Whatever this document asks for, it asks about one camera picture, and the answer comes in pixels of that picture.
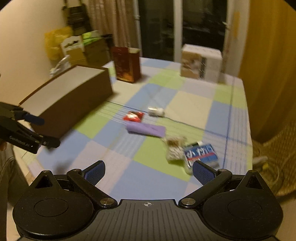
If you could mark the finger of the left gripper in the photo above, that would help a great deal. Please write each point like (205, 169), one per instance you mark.
(50, 142)
(26, 116)

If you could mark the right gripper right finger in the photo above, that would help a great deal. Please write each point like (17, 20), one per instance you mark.
(212, 181)

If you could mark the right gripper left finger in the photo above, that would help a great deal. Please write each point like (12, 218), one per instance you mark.
(84, 181)

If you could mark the blue toothpick box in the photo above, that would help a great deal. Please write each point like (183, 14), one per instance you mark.
(201, 155)

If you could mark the cotton swab bag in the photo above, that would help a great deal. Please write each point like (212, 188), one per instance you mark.
(174, 153)

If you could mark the red snack packet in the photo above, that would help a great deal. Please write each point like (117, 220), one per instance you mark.
(135, 116)

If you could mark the white pill bottle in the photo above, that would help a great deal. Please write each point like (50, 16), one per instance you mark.
(158, 112)

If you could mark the brown open storage box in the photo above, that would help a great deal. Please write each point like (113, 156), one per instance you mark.
(67, 98)

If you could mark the silver plastic bag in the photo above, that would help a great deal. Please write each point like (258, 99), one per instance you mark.
(62, 65)

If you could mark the checkered tablecloth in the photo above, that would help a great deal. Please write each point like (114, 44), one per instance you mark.
(136, 165)

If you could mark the yellow plastic bag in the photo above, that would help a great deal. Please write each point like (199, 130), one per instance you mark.
(53, 41)

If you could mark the cardboard boxes pile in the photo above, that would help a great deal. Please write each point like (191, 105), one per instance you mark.
(89, 49)

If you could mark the dark red gift box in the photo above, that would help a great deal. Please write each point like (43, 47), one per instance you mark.
(127, 64)

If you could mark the folded stepladder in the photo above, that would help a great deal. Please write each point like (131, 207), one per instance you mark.
(77, 18)

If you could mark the white brown carton box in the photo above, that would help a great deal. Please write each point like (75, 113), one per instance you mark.
(201, 63)

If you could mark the orange curtain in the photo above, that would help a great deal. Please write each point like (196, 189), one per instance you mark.
(268, 67)

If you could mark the beige curtain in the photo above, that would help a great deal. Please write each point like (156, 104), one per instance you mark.
(117, 18)

